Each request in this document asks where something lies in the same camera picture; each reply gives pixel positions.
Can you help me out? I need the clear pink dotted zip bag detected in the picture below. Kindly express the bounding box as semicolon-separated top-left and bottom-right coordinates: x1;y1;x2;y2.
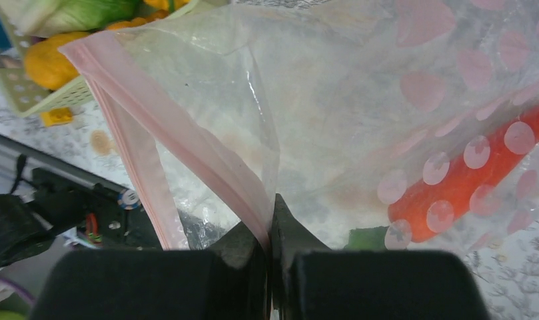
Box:
59;0;539;259

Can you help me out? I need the orange toy carrot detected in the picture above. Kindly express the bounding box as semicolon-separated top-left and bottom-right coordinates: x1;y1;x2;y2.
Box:
387;106;539;243

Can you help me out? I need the pale green plastic basket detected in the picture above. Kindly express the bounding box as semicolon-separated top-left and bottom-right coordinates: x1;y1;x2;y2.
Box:
0;5;93;117

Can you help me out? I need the green toy leaf vegetable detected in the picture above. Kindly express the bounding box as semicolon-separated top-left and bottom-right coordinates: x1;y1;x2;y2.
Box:
0;0;141;38

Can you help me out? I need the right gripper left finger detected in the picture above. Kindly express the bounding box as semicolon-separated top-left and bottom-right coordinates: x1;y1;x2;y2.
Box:
29;223;269;319

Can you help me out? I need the yellow toy fruit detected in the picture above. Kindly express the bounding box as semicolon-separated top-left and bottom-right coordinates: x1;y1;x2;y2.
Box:
24;31;90;91

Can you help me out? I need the poker chip on base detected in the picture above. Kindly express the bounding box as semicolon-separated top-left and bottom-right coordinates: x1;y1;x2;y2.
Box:
117;189;141;211

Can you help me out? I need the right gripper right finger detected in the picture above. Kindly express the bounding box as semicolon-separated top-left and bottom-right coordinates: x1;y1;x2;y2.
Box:
271;195;490;319

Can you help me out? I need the small yellow block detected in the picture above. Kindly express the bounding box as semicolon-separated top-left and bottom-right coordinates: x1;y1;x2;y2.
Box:
40;107;73;127

